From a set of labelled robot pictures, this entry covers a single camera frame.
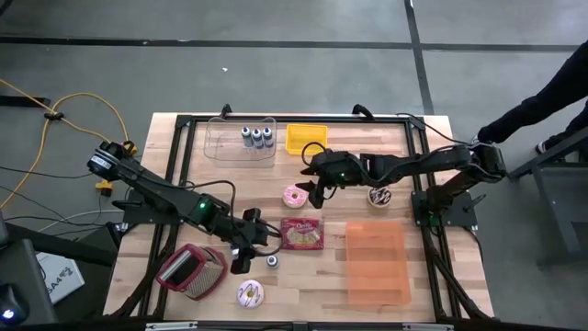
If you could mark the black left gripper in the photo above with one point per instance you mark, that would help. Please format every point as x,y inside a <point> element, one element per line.
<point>245,232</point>

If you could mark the white frosted donut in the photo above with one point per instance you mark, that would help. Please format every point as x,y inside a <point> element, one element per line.
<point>250,294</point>

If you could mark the orange plastic bin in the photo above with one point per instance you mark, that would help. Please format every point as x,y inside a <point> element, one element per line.
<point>377,264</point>

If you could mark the white printed box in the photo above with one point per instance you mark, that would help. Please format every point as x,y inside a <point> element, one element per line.
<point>59,276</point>

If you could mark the clear plastic bin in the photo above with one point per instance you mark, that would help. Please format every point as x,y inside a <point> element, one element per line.
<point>220,138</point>

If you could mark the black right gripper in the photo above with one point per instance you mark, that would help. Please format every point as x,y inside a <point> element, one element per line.
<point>337,167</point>

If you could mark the black computer mouse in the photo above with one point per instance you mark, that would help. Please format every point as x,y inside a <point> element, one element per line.
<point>10,305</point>

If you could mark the blue food colour bottle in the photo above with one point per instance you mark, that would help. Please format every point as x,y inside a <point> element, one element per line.
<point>246,135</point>
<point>257,137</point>
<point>267,135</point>

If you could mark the red metal cheese grater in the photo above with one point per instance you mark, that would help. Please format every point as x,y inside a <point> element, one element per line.
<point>193,273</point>

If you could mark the silver aluminium plate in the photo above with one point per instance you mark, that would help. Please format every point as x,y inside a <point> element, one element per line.
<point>428,327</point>

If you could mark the person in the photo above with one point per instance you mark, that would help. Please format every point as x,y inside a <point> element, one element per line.
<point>551,96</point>

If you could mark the pink frosted donut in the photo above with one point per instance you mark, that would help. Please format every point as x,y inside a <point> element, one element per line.
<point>294,197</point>

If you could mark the yellow plastic basket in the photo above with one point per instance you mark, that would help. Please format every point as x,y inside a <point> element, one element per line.
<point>306,135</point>

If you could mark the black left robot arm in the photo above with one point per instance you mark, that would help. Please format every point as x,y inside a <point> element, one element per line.
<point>156,195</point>

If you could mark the chocolate frosted donut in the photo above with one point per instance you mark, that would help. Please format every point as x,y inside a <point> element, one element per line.
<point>379,197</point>

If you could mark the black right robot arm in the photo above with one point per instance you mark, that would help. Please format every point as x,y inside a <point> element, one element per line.
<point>413,163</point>

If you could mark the red wafer package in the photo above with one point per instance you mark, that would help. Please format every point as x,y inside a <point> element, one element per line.
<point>301,233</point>

